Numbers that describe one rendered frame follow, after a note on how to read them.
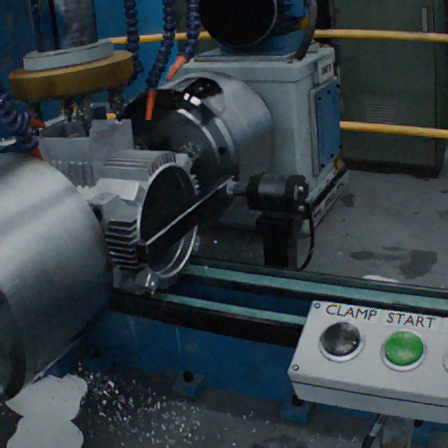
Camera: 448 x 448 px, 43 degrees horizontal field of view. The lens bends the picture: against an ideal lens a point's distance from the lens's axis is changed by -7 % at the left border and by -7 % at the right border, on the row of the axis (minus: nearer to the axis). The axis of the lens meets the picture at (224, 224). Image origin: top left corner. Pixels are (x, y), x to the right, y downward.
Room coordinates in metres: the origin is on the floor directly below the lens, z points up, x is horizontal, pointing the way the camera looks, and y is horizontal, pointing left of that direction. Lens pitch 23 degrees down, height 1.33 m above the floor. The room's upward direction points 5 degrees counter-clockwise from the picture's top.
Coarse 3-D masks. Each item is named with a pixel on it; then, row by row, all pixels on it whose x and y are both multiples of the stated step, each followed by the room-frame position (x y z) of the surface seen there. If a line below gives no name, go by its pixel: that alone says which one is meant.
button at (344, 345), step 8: (328, 328) 0.39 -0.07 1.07; (336, 328) 0.38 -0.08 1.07; (344, 328) 0.38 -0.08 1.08; (352, 328) 0.38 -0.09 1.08; (328, 336) 0.38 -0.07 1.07; (336, 336) 0.38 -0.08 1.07; (344, 336) 0.37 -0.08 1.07; (352, 336) 0.37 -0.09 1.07; (328, 344) 0.37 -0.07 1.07; (336, 344) 0.37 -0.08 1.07; (344, 344) 0.37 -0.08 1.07; (352, 344) 0.37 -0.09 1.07; (328, 352) 0.37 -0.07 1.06; (336, 352) 0.37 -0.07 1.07; (344, 352) 0.36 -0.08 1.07; (352, 352) 0.36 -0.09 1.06
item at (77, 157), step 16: (64, 128) 0.89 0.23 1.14; (96, 128) 0.88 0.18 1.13; (112, 128) 0.81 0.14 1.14; (128, 128) 0.84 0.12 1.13; (48, 144) 0.80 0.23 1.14; (64, 144) 0.79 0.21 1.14; (80, 144) 0.77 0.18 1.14; (96, 144) 0.78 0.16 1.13; (112, 144) 0.81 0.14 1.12; (128, 144) 0.84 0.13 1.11; (48, 160) 0.80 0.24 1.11; (64, 160) 0.79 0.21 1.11; (80, 160) 0.77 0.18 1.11; (96, 160) 0.77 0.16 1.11; (64, 176) 0.79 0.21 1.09; (80, 176) 0.77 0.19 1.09; (96, 176) 0.77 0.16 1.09
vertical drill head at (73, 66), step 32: (32, 0) 0.81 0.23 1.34; (64, 0) 0.79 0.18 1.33; (64, 32) 0.79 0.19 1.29; (96, 32) 0.83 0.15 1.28; (32, 64) 0.79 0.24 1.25; (64, 64) 0.77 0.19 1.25; (96, 64) 0.77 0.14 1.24; (128, 64) 0.81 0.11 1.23; (32, 96) 0.76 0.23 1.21; (64, 96) 0.75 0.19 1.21; (32, 128) 0.82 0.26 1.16
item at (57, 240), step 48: (0, 192) 0.57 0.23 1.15; (48, 192) 0.60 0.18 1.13; (0, 240) 0.51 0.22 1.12; (48, 240) 0.55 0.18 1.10; (96, 240) 0.60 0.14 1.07; (0, 288) 0.47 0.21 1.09; (48, 288) 0.52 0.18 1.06; (96, 288) 0.58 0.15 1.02; (0, 336) 0.46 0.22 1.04; (48, 336) 0.50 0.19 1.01; (0, 384) 0.46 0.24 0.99
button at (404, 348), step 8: (392, 336) 0.36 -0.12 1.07; (400, 336) 0.36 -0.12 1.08; (408, 336) 0.36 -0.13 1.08; (416, 336) 0.36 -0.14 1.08; (392, 344) 0.36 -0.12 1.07; (400, 344) 0.35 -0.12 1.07; (408, 344) 0.35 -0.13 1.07; (416, 344) 0.35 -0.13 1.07; (384, 352) 0.36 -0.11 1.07; (392, 352) 0.35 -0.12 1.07; (400, 352) 0.35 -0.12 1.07; (408, 352) 0.35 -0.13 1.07; (416, 352) 0.34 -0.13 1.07; (392, 360) 0.35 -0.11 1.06; (400, 360) 0.34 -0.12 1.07; (408, 360) 0.34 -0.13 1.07; (416, 360) 0.34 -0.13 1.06
